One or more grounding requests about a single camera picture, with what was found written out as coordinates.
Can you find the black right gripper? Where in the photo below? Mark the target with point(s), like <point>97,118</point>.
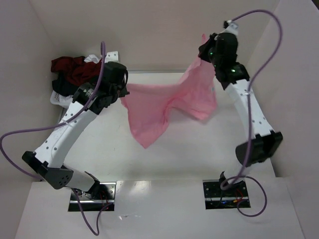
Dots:
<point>206,50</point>

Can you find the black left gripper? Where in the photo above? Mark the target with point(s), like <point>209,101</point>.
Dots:
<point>120,89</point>

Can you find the white t shirt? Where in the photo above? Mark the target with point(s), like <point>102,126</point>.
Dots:
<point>92,58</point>

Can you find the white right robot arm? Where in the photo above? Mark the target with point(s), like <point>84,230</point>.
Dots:
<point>262,140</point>

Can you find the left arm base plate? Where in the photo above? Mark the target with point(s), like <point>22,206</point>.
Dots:
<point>89,203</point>

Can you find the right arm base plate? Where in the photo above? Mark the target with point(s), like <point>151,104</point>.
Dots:
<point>215,198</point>

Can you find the white plastic laundry basket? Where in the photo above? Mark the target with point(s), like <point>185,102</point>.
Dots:
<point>58,99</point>

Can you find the dark red t shirt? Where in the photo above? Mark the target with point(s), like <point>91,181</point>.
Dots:
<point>75,70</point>

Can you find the aluminium rail at table edge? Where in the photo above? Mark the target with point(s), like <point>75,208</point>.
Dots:
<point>179,71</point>

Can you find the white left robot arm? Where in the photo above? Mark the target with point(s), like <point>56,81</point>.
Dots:
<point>88,101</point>

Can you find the black t shirt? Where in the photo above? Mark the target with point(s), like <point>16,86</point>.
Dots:
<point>66,85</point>

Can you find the pink t shirt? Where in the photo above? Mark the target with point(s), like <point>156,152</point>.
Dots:
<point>149,106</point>

